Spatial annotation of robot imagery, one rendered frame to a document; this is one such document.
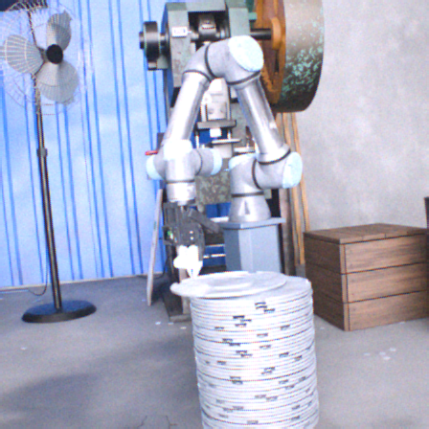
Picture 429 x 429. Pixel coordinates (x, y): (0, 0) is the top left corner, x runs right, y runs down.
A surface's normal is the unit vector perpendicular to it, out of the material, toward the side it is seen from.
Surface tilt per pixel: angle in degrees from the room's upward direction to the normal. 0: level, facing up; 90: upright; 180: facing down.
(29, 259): 90
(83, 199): 90
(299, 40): 109
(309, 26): 100
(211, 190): 90
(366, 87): 90
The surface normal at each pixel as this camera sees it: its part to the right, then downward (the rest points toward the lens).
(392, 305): 0.18, 0.04
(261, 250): 0.46, 0.00
